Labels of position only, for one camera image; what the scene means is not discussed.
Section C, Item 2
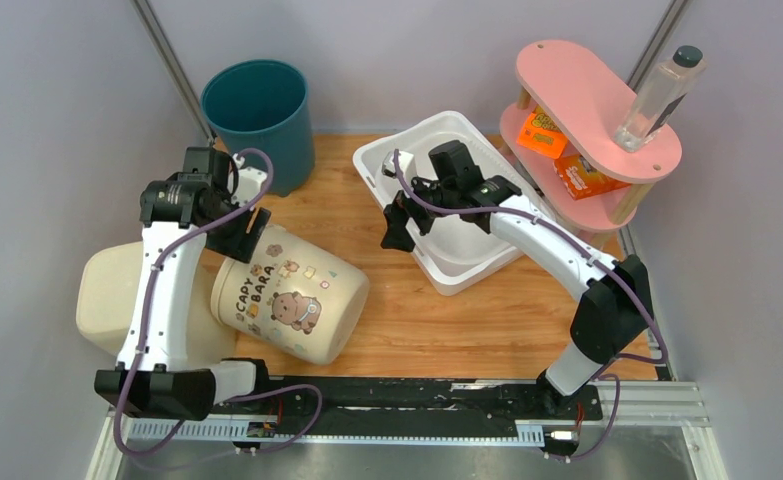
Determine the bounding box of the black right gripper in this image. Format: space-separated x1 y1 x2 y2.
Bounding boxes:
381 166 458 252

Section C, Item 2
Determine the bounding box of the cream large bucket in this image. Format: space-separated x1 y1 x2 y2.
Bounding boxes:
210 225 370 365

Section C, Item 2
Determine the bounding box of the teal plastic bucket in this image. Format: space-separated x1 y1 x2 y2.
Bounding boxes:
200 59 316 197

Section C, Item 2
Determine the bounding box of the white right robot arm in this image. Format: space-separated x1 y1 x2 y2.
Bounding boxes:
381 140 658 418

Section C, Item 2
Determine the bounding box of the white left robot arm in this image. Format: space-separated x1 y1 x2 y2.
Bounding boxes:
94 147 274 421

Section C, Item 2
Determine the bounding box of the cream square container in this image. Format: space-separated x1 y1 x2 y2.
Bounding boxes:
76 241 237 367

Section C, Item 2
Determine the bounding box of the white plastic tub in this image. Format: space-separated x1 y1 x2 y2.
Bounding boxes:
352 111 556 296

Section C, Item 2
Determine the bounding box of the orange snack box upper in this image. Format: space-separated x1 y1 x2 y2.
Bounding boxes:
517 105 568 159

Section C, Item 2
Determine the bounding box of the orange snack box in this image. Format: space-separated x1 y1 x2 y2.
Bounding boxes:
553 154 630 200
517 105 568 159

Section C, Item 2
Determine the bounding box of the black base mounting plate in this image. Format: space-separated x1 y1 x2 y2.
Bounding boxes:
213 376 604 439

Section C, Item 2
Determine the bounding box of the orange snack box lower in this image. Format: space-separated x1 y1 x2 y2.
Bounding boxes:
553 154 630 200

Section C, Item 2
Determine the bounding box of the pink two-tier shelf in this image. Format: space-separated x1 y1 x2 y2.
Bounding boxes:
499 40 682 238

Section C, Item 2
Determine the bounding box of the clear bottle black cap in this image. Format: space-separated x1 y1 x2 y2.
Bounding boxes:
612 45 706 153

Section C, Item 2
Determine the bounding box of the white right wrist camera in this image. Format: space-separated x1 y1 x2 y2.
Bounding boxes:
381 150 416 179

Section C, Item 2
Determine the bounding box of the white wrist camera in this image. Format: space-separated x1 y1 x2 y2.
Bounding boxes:
381 150 416 179
227 154 267 206

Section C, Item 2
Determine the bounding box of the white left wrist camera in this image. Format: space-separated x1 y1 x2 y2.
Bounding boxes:
227 154 267 206

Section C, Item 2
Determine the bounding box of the aluminium frame rail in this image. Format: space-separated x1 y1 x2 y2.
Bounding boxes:
87 377 726 479

